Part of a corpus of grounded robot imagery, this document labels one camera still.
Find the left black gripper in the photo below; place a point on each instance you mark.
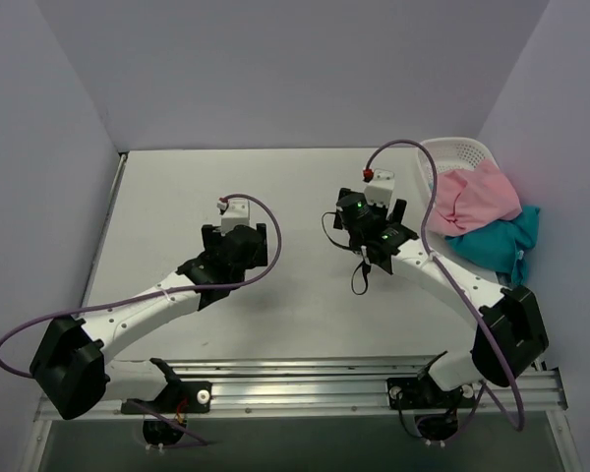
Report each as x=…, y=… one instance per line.
x=208, y=238

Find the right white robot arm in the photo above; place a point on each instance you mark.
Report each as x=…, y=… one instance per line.
x=508, y=322

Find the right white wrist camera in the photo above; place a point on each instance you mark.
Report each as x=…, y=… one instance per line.
x=379, y=187

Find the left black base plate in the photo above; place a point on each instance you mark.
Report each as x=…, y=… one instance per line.
x=185, y=397

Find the aluminium mounting rail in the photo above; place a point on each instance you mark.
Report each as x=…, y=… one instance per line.
x=339, y=387

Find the white plastic basket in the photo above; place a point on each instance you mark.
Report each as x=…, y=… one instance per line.
x=446, y=154

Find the pink t shirt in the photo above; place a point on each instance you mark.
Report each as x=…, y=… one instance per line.
x=467, y=200

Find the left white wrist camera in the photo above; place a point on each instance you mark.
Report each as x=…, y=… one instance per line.
x=233, y=212

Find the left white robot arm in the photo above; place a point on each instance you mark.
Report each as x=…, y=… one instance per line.
x=76, y=365

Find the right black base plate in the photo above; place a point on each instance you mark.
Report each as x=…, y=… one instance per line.
x=411, y=393

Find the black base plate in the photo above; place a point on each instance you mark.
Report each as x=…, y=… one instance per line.
x=411, y=393
x=185, y=397

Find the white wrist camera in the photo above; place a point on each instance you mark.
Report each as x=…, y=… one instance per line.
x=233, y=212
x=379, y=187

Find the teal t shirt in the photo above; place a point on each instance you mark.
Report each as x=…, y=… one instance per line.
x=501, y=246

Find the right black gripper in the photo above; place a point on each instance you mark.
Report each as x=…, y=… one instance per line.
x=399, y=209

